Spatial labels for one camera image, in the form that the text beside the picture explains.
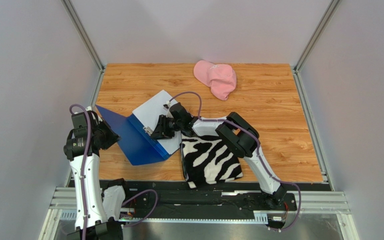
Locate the metal folder clip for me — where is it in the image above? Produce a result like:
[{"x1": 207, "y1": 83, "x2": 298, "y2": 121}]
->
[{"x1": 143, "y1": 126, "x2": 153, "y2": 136}]

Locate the blue file folder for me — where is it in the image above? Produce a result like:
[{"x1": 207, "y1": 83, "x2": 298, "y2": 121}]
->
[{"x1": 96, "y1": 105, "x2": 182, "y2": 166}]

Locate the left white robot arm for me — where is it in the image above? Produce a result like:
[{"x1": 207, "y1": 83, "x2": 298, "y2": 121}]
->
[{"x1": 63, "y1": 110, "x2": 126, "y2": 240}]

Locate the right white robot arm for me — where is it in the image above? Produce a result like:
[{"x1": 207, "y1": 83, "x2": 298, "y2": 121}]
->
[{"x1": 150, "y1": 103, "x2": 287, "y2": 205}]

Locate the zebra print cushion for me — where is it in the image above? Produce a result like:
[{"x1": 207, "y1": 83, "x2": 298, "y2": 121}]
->
[{"x1": 180, "y1": 134, "x2": 244, "y2": 189}]

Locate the pink baseball cap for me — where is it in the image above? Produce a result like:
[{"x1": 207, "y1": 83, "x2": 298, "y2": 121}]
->
[{"x1": 193, "y1": 60, "x2": 237, "y2": 101}]

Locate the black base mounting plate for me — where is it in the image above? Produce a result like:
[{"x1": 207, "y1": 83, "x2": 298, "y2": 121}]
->
[{"x1": 122, "y1": 181, "x2": 298, "y2": 220}]

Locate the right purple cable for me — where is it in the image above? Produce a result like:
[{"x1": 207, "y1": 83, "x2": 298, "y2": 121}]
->
[{"x1": 163, "y1": 91, "x2": 302, "y2": 232}]

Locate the aluminium frame rail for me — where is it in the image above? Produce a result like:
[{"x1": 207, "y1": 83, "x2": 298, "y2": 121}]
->
[{"x1": 38, "y1": 187, "x2": 359, "y2": 240}]

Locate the left corner aluminium post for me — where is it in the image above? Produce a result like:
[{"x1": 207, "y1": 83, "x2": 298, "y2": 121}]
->
[{"x1": 61, "y1": 0, "x2": 105, "y2": 72}]

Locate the corner aluminium post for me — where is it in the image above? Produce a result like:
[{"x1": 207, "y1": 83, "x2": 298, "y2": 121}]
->
[
  {"x1": 61, "y1": 0, "x2": 105, "y2": 72},
  {"x1": 293, "y1": 0, "x2": 342, "y2": 73}
]

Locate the right corner aluminium post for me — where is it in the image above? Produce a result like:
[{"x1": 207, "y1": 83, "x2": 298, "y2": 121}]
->
[{"x1": 293, "y1": 0, "x2": 342, "y2": 73}]

